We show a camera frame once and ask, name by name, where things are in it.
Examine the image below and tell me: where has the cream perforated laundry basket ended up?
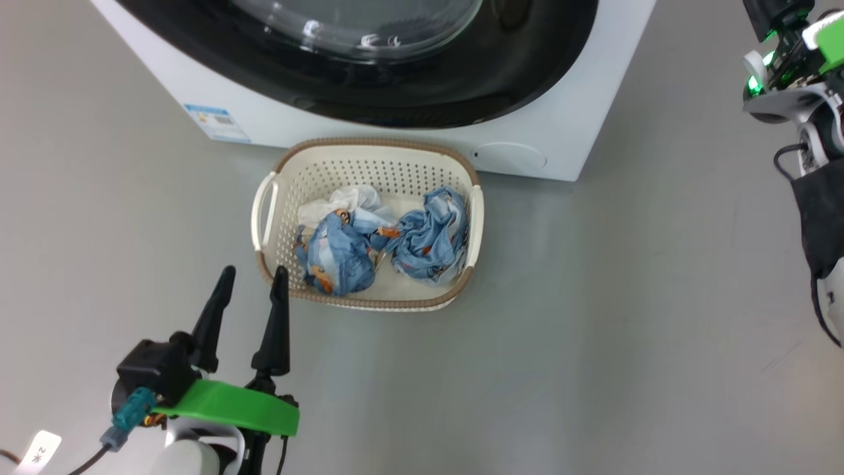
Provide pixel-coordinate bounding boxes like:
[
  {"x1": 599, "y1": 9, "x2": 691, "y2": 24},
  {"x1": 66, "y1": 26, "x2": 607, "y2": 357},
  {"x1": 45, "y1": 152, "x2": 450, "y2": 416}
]
[{"x1": 251, "y1": 137, "x2": 485, "y2": 312}]

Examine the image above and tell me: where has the round white filter cover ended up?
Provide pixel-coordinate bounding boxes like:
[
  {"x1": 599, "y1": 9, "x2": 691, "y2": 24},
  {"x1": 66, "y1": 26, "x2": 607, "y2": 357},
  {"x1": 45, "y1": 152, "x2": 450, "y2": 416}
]
[{"x1": 472, "y1": 142, "x2": 548, "y2": 172}]

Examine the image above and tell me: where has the black glass washing machine door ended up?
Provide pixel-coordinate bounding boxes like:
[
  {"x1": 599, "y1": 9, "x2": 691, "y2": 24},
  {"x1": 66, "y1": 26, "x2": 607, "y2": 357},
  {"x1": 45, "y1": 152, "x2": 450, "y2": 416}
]
[{"x1": 115, "y1": 0, "x2": 599, "y2": 129}]

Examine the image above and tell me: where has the teal left camera cable plug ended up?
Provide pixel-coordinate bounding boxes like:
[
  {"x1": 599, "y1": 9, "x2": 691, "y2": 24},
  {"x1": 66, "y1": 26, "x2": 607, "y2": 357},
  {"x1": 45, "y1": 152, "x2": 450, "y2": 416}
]
[{"x1": 65, "y1": 387, "x2": 157, "y2": 475}]

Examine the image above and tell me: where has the white cloth garment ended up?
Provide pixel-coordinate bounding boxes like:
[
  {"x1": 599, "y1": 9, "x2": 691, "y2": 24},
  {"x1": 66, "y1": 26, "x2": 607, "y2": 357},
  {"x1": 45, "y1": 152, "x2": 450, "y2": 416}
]
[{"x1": 297, "y1": 184, "x2": 398, "y2": 228}]

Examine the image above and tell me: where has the blue cartoon print garment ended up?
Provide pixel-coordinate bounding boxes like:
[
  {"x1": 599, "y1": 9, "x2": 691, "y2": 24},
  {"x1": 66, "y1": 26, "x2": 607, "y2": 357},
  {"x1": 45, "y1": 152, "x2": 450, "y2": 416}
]
[{"x1": 294, "y1": 208, "x2": 402, "y2": 296}]

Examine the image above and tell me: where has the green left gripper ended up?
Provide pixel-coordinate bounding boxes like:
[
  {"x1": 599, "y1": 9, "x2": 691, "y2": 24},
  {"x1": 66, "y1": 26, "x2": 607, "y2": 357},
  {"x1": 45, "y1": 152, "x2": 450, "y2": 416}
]
[{"x1": 153, "y1": 266, "x2": 299, "y2": 475}]

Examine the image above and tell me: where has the blue energy label sticker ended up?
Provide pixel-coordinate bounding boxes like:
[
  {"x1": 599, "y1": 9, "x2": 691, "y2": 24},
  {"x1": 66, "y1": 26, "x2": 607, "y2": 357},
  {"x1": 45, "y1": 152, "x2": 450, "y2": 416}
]
[{"x1": 184, "y1": 104, "x2": 252, "y2": 144}]

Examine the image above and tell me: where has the white cable tag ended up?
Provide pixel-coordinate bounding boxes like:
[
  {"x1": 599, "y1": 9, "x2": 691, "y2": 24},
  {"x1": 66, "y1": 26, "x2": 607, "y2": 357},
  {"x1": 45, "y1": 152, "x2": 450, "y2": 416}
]
[{"x1": 16, "y1": 430, "x2": 63, "y2": 475}]

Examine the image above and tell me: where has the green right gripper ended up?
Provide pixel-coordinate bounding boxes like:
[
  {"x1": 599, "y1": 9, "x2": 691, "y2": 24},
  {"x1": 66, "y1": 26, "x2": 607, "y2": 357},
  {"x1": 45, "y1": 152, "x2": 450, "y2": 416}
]
[{"x1": 744, "y1": 10, "x2": 844, "y2": 93}]

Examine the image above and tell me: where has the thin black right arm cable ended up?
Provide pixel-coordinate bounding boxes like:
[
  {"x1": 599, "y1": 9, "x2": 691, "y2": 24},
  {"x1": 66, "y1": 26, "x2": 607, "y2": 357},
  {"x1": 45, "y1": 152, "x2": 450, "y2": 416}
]
[{"x1": 773, "y1": 142, "x2": 809, "y2": 182}]

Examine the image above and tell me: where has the white front-load washing machine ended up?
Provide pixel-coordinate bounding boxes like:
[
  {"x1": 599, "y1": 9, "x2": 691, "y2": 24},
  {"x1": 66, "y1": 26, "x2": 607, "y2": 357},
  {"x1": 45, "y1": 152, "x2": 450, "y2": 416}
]
[{"x1": 90, "y1": 0, "x2": 658, "y2": 182}]

